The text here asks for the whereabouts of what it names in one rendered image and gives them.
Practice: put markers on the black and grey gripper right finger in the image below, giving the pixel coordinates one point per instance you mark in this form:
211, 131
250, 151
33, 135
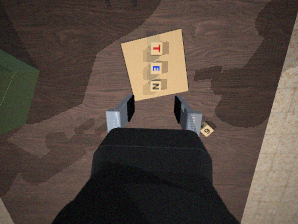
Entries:
188, 119

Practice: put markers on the tan flat mat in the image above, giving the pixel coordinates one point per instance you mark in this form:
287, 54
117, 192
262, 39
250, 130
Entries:
138, 60

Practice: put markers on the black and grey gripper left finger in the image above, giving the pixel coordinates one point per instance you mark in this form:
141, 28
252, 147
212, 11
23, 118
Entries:
118, 117

